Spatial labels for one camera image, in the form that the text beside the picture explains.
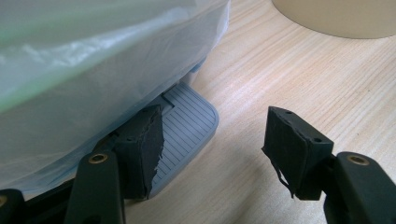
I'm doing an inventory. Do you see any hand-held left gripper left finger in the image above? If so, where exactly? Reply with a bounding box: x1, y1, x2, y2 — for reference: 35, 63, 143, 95
113, 104, 165, 200

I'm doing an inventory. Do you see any white plastic trash bag liner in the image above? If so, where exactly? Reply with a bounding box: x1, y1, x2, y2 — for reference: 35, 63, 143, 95
0, 0, 232, 191

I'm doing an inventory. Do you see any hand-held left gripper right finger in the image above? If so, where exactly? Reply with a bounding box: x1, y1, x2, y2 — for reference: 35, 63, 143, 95
261, 105, 334, 201

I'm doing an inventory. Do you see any beige strainer container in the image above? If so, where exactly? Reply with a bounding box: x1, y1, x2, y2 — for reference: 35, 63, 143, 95
271, 0, 396, 40

